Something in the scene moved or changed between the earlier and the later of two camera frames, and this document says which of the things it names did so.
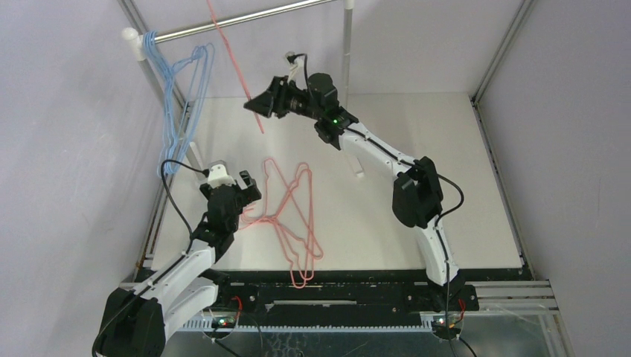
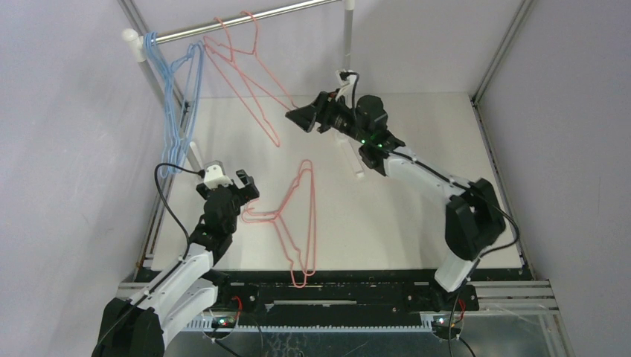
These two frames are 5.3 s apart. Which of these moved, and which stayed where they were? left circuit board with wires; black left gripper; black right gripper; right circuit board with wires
Moved: black right gripper
Stayed: right circuit board with wires; black left gripper; left circuit board with wires
